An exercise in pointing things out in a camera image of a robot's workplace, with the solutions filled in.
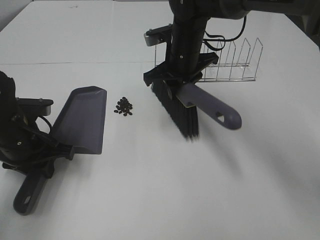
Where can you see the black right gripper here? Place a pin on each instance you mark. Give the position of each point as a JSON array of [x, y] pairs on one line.
[[175, 73]]

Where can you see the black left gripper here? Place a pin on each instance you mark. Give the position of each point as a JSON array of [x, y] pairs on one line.
[[24, 147]]

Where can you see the grey hand brush black bristles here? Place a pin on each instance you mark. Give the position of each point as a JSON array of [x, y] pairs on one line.
[[182, 107]]

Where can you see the grey plastic dustpan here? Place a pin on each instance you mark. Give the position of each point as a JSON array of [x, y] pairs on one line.
[[79, 124]]

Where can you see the pile of coffee beans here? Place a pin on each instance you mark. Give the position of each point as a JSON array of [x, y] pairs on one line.
[[123, 107]]

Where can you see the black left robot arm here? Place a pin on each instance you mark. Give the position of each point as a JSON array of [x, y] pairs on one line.
[[8, 104]]

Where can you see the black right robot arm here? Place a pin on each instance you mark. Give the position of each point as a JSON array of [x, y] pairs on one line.
[[188, 48]]

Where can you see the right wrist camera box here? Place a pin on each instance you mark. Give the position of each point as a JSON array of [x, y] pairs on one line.
[[158, 35]]

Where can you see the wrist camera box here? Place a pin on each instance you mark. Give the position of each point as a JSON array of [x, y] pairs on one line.
[[35, 106], [158, 35]]

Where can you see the metal wire dish rack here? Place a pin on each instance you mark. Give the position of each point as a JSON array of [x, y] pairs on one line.
[[238, 61]]

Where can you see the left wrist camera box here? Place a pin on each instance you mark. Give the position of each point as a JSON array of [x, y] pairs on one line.
[[35, 106]]

